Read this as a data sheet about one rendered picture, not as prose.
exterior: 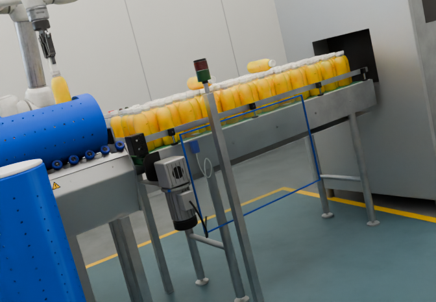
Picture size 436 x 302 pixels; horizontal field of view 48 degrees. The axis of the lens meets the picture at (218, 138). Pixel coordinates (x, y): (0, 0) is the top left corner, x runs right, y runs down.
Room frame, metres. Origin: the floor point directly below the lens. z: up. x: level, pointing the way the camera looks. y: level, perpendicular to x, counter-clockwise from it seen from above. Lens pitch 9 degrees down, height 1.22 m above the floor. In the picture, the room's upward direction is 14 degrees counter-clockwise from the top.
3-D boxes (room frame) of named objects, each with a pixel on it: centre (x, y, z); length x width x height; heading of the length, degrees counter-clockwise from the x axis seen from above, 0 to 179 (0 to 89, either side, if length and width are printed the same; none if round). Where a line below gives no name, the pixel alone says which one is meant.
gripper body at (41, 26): (2.26, 0.65, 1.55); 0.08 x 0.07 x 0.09; 32
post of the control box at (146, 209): (2.70, 0.49, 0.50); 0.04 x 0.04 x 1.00; 32
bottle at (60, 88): (2.26, 0.65, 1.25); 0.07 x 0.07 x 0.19
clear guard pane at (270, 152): (2.45, -0.17, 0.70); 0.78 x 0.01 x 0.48; 122
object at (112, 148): (2.34, 0.51, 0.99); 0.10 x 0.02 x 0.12; 32
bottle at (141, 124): (2.30, 0.34, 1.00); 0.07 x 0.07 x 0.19
